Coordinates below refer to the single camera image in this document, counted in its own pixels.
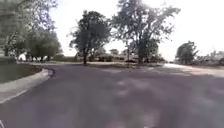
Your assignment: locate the pale concrete kerb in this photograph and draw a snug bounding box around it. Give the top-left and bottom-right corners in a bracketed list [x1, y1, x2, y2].
[0, 67, 55, 105]

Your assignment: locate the group of trees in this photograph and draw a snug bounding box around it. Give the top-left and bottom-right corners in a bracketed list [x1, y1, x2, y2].
[0, 0, 64, 63]

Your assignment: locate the small round tree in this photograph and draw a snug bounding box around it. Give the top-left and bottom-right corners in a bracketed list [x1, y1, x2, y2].
[174, 40, 200, 66]

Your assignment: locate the tall sparse tree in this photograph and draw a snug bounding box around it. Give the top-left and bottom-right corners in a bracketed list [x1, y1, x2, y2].
[111, 0, 182, 65]

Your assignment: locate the grey asphalt road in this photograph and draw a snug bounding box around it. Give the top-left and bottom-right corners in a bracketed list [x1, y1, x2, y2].
[0, 62, 224, 128]

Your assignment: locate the grass verge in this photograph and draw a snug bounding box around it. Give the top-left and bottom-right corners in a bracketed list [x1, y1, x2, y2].
[0, 62, 44, 84]

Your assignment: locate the dark leafy tree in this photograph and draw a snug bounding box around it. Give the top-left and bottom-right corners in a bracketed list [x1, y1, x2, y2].
[68, 9, 112, 66]

